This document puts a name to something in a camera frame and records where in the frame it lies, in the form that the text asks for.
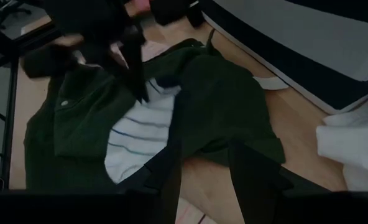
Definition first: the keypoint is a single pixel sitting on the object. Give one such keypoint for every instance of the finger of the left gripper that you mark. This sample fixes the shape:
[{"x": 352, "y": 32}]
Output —
[{"x": 135, "y": 62}]

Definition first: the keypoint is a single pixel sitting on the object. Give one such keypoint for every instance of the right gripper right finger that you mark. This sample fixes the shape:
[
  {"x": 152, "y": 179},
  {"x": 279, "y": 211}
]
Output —
[{"x": 258, "y": 193}]

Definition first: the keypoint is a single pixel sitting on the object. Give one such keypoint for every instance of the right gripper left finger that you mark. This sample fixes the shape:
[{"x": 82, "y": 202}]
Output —
[{"x": 159, "y": 193}]

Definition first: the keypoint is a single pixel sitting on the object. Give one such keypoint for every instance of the pale pink fleece garment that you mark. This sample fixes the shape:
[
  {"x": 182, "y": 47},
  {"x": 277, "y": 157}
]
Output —
[{"x": 154, "y": 51}]

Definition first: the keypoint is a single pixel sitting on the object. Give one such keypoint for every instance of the coral pink garment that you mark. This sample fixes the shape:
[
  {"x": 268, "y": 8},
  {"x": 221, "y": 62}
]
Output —
[{"x": 139, "y": 4}]

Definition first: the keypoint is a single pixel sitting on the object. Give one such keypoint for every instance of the black garment with tag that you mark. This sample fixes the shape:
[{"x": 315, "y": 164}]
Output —
[{"x": 171, "y": 12}]

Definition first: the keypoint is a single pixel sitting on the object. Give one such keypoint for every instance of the white blue striped shirt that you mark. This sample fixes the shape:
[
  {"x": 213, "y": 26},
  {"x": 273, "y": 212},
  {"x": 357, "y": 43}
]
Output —
[{"x": 140, "y": 133}]

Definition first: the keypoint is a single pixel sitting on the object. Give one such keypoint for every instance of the dark green polo shirt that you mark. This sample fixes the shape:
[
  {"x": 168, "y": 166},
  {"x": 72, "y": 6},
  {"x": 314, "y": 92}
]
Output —
[{"x": 218, "y": 102}]

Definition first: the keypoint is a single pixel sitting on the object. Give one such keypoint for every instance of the white garment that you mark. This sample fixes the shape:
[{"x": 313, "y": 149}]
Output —
[{"x": 348, "y": 146}]

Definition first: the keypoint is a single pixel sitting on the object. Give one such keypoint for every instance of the navy white striped fabric bin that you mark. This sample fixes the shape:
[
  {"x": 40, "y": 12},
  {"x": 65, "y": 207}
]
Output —
[{"x": 296, "y": 40}]

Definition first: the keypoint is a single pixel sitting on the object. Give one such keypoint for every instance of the black metal table frame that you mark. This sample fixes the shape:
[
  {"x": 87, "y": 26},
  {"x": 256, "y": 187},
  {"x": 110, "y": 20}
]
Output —
[{"x": 8, "y": 124}]

